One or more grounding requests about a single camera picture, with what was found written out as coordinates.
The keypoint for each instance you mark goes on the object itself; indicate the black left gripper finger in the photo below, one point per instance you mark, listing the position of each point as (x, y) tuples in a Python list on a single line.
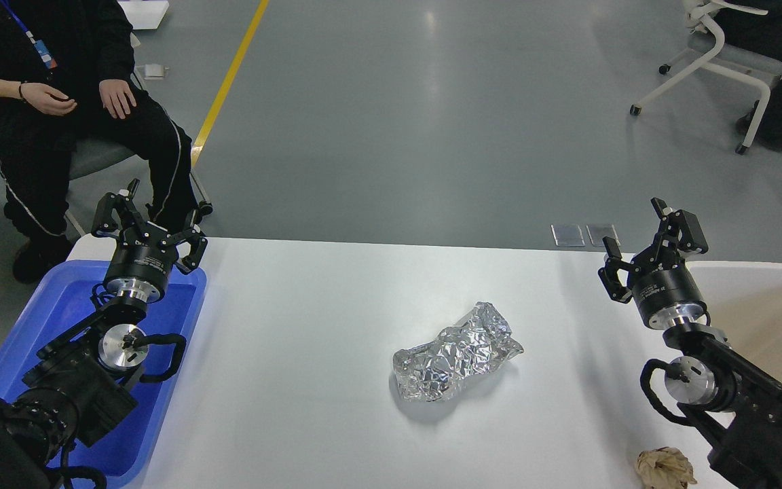
[(191, 235), (117, 217)]

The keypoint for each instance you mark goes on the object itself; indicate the metal floor plate right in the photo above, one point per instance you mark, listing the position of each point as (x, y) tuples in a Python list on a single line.
[(598, 231)]

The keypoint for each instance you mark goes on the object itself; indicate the seated person in black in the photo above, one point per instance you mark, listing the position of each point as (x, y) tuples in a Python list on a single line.
[(66, 72)]

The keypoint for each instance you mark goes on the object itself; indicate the aluminium foil ball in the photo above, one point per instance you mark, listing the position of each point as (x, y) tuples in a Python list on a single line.
[(478, 344)]

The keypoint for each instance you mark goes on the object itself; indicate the white office chair right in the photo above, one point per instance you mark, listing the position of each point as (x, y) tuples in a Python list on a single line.
[(707, 42)]

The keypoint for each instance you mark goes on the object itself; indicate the metal floor plate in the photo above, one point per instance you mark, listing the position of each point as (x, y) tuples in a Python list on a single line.
[(567, 235), (598, 231)]

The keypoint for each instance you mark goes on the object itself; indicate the beige plastic bin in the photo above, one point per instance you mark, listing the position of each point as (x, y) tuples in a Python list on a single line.
[(745, 300)]

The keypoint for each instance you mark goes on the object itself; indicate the white box on floor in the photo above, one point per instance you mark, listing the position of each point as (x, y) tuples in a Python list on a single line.
[(145, 15)]

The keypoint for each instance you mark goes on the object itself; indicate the metal floor plate left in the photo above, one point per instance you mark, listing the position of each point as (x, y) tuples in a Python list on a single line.
[(567, 235)]

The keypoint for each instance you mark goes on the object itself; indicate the grey office chair left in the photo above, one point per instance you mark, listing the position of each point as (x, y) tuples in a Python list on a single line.
[(93, 154)]

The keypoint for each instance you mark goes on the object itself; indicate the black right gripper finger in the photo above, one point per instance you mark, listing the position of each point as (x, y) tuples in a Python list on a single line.
[(609, 274), (679, 234)]

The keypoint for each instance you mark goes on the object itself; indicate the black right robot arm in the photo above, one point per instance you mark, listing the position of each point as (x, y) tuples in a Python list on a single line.
[(733, 404)]

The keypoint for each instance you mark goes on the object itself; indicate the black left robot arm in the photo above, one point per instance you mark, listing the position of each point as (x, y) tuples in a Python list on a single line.
[(81, 388)]

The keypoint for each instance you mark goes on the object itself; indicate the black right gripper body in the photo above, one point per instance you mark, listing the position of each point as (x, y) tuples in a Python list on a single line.
[(665, 297)]

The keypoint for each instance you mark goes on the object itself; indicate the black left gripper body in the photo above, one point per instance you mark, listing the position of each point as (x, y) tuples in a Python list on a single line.
[(141, 264)]

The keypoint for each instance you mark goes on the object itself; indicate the crumpled brown paper ball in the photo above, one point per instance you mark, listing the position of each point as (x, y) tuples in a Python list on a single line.
[(665, 468)]

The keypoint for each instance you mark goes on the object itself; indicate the small grey floor object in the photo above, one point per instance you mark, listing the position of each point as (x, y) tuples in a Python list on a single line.
[(154, 71)]

